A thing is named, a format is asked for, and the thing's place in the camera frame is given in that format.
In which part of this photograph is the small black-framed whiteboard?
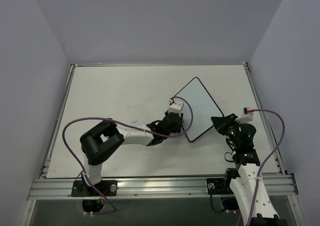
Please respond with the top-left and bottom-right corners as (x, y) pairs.
(174, 77), (224, 142)

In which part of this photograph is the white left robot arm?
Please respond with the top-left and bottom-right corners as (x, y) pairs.
(80, 112), (183, 196)

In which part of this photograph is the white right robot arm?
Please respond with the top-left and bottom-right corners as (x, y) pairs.
(211, 109), (288, 226)

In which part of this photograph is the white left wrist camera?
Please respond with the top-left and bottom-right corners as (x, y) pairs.
(168, 98), (184, 115)

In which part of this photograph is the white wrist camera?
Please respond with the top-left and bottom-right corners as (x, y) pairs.
(236, 107), (254, 123)
(168, 98), (184, 115)

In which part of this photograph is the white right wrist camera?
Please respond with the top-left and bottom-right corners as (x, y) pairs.
(236, 107), (254, 123)

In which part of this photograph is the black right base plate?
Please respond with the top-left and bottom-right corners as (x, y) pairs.
(206, 177), (233, 195)

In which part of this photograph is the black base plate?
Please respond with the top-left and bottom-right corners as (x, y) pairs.
(71, 180), (118, 197)
(206, 177), (233, 195)

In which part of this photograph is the aluminium front rail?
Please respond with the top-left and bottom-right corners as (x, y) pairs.
(27, 174), (298, 200)

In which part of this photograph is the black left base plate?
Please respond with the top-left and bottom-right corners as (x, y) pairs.
(71, 180), (118, 197)

